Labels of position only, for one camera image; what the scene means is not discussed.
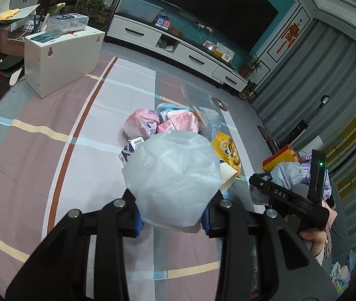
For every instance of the translucent white plastic bag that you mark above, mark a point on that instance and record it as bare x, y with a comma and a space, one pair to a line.
173, 177

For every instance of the grey curtain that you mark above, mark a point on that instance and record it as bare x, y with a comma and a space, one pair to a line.
317, 83

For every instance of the yellow snack bag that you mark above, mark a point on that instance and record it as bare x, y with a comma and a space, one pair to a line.
226, 150

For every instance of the white storage box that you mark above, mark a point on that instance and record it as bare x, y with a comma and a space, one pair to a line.
53, 64

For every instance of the clear plastic container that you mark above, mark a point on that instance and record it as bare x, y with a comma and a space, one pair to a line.
65, 23

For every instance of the white TV cabinet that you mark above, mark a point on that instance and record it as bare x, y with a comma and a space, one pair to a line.
156, 40

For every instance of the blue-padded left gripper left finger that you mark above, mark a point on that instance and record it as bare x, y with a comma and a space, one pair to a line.
138, 223

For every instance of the light blue plastic bag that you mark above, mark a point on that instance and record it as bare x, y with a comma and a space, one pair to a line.
287, 174

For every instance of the orange yellow paper bag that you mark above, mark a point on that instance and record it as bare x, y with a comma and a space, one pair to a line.
286, 154

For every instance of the purple plastic bag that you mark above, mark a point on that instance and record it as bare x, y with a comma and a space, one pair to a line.
317, 178

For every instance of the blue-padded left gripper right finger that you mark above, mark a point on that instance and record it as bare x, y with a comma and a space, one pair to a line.
205, 220

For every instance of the large black television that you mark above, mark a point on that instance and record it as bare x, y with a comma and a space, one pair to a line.
242, 21

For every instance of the pink printed plastic bag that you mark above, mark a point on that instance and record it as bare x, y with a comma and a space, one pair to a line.
179, 120

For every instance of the paper cup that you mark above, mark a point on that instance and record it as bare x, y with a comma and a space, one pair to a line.
227, 175

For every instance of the potted green plant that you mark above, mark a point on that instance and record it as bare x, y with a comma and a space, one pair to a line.
251, 64

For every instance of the person's right hand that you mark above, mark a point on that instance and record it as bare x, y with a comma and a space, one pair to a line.
318, 237

